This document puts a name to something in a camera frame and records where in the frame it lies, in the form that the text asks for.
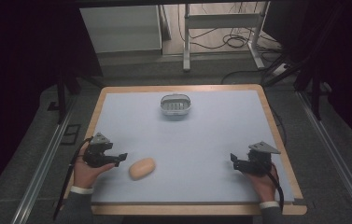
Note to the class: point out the silver floor rail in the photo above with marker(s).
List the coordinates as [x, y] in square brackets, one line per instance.
[44, 168]
[335, 155]

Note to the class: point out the white cabinet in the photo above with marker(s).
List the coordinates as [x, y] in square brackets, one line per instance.
[120, 28]

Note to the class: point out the white power strip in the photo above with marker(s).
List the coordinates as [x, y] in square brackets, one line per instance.
[280, 70]

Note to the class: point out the person's right hand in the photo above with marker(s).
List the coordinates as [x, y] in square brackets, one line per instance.
[265, 186]

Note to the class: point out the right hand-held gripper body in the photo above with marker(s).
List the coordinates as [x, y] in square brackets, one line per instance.
[257, 163]

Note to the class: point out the black metal stand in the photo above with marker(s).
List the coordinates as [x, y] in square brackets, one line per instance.
[315, 90]
[61, 93]

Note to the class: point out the person's left hand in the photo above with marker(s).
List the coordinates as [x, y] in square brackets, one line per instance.
[85, 175]

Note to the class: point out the black floor bracket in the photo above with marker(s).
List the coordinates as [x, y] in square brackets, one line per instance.
[71, 134]

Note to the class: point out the light blue table mat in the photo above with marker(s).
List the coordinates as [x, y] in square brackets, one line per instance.
[189, 146]

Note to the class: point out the dark curtain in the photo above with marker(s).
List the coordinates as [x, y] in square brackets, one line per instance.
[21, 46]
[338, 46]

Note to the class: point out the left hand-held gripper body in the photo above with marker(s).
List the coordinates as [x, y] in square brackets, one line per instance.
[97, 155]

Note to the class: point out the white metal stand frame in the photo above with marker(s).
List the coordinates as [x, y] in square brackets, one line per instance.
[220, 21]

